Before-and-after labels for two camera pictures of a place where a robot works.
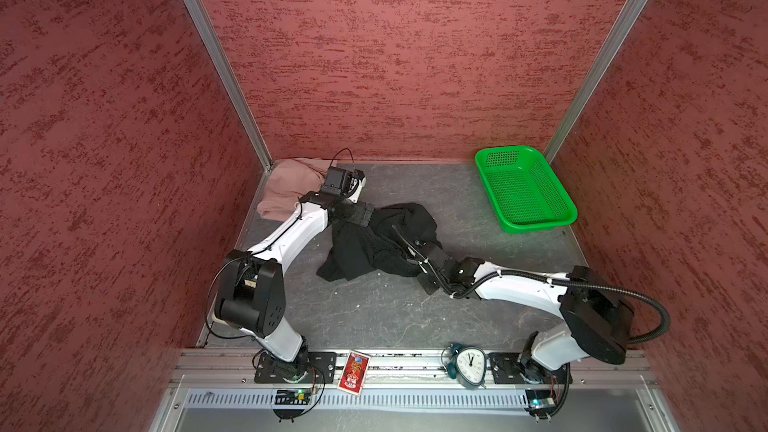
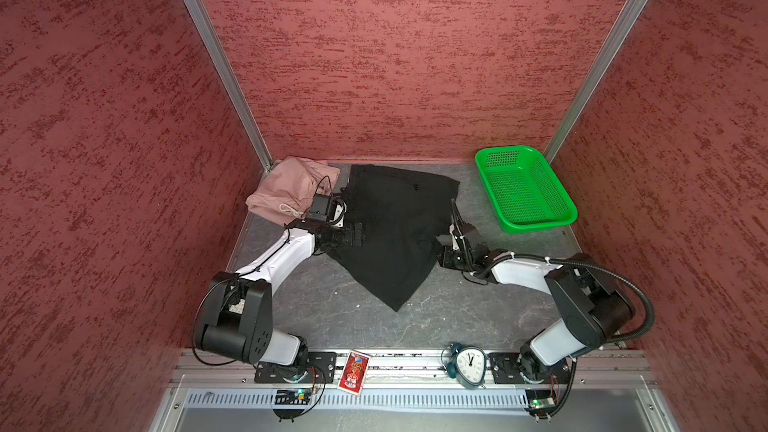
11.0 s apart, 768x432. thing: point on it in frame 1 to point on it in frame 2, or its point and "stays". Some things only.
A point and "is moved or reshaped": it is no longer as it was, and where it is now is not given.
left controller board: (290, 403) stays
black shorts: (359, 250) is moved or reshaped
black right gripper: (422, 278) to (445, 261)
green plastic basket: (523, 190) stays
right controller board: (541, 403) stays
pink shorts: (287, 182) stays
